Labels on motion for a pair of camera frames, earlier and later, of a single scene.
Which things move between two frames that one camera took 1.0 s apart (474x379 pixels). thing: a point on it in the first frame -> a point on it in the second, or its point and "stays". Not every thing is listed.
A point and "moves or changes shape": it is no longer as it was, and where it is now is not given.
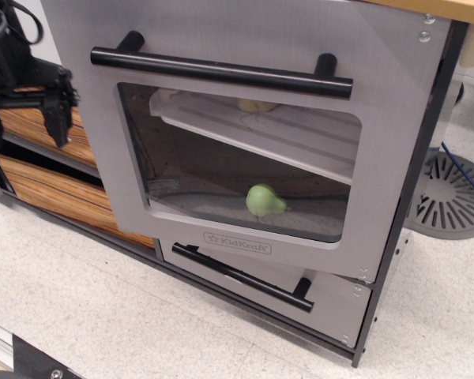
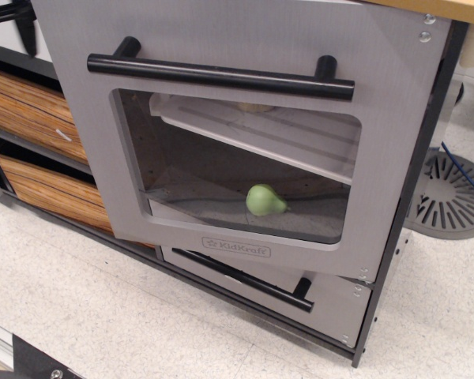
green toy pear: x=261 y=200 stays
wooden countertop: x=468 y=11 stays
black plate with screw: x=31 y=363 stays
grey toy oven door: x=396 y=60 moves or changes shape
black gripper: x=14 y=79 -> x=22 y=12
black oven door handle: x=129 y=54 moves or changes shape
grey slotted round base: x=446 y=204 stays
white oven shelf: x=325 y=141 stays
